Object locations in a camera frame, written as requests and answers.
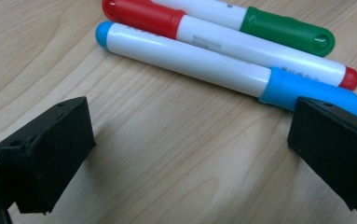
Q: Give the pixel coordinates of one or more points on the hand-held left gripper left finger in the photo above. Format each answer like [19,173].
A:
[48,155]

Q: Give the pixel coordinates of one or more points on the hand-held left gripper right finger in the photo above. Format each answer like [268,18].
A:
[340,155]

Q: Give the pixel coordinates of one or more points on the green cap marker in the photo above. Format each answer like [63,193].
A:
[285,29]

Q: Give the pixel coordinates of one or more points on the light blue cap marker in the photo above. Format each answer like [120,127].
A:
[198,63]

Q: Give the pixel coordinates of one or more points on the red cap marker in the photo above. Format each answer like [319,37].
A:
[148,14]

